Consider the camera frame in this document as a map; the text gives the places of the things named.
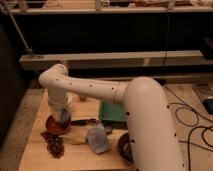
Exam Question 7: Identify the dark round bowl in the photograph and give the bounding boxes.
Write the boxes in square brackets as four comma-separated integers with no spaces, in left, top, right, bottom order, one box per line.
[117,133,134,163]

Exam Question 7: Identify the white lower shelf beam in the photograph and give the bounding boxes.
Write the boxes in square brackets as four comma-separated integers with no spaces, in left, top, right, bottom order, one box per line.
[19,50,213,70]

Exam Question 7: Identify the green tray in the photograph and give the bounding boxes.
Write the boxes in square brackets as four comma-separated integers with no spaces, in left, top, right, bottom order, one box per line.
[99,101,126,122]

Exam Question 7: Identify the wooden spoon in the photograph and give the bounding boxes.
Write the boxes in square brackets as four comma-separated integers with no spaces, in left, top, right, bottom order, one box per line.
[61,133,86,145]

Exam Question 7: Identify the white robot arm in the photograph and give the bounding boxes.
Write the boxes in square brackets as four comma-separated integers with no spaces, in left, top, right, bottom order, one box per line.
[39,64,185,171]

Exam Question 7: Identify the white upper shelf beam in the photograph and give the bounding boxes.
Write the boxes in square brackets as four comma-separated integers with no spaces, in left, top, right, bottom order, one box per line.
[0,0,213,14]

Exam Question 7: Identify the grey metal diagonal rod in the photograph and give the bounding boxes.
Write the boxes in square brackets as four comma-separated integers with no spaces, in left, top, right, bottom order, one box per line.
[2,0,44,59]

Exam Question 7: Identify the white shelf beam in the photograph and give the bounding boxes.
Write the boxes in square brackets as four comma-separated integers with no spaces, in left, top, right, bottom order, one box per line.
[0,0,213,14]
[19,50,213,70]

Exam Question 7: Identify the blue-grey crumpled cloth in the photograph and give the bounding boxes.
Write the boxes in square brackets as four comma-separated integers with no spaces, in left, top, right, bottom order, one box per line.
[86,124,110,154]

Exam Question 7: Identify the white cup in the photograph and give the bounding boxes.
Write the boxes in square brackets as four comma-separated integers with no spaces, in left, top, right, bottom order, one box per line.
[67,93,73,112]

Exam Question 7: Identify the bunch of dark grapes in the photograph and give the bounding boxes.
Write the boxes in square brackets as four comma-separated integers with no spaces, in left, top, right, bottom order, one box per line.
[41,132,64,158]

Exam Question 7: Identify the dark box on floor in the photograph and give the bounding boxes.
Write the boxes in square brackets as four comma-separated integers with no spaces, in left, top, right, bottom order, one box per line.
[194,83,213,115]

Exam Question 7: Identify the red bowl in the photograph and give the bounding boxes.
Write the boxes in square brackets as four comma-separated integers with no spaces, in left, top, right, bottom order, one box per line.
[45,115,70,135]

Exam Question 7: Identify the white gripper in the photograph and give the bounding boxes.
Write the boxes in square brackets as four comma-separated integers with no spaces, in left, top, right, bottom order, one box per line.
[48,101,70,122]

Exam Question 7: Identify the blue-grey sponge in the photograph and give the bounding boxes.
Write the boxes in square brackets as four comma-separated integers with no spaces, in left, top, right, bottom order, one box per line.
[60,109,71,124]

